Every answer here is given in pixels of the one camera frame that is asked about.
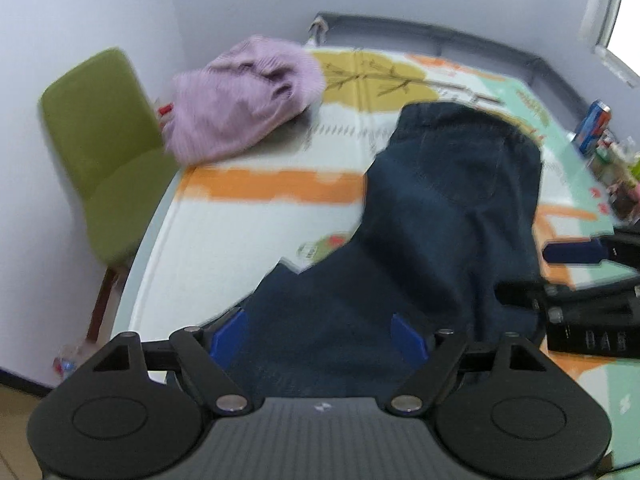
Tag dark blue denim jeans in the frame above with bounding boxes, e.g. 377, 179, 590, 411
228, 103, 541, 398

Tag green lid jar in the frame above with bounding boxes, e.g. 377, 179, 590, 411
590, 142, 628, 186

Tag blue soda can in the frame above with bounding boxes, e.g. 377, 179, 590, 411
572, 100, 612, 156

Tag colourful foam play mat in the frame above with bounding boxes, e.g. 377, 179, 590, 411
122, 48, 639, 462

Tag plastic bag on floor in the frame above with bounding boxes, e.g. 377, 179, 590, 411
52, 340, 96, 380

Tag green upholstered chair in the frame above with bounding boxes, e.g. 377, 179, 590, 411
39, 48, 178, 342

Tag pink striped shirt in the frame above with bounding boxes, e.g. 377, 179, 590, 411
162, 36, 326, 166

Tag window with white frame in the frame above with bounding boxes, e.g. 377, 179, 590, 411
578, 0, 639, 88

